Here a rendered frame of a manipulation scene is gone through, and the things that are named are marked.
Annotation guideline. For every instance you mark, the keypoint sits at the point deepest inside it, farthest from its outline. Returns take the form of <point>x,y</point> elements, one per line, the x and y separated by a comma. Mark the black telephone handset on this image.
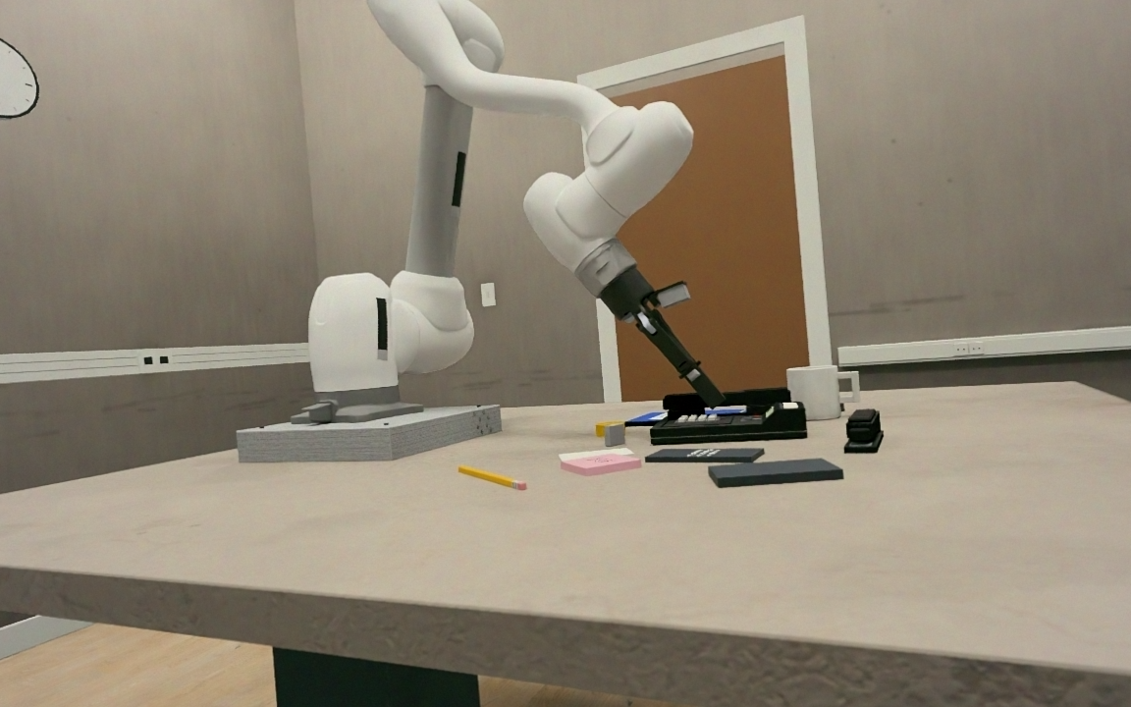
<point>751,397</point>

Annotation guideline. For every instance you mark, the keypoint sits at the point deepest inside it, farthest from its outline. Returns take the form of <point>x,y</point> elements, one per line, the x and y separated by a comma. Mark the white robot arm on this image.
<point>362,334</point>

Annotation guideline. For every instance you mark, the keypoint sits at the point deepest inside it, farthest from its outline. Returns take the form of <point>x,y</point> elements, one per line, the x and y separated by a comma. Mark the blue notebook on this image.
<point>653,418</point>

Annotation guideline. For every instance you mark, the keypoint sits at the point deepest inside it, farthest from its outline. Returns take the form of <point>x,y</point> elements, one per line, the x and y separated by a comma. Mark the grey mug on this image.
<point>818,390</point>

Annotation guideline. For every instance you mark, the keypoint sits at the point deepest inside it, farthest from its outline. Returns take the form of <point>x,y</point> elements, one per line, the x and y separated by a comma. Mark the blank white sheet of paper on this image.
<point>573,456</point>

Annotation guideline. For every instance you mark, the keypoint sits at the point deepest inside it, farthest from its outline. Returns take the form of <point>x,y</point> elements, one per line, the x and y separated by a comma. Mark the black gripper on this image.
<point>629,293</point>

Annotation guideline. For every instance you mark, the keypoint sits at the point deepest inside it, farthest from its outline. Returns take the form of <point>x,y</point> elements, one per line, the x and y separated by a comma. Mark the yellow cylinder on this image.
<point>600,427</point>

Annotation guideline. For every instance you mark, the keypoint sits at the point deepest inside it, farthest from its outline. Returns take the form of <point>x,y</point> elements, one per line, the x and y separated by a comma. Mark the yellow pencil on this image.
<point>493,477</point>

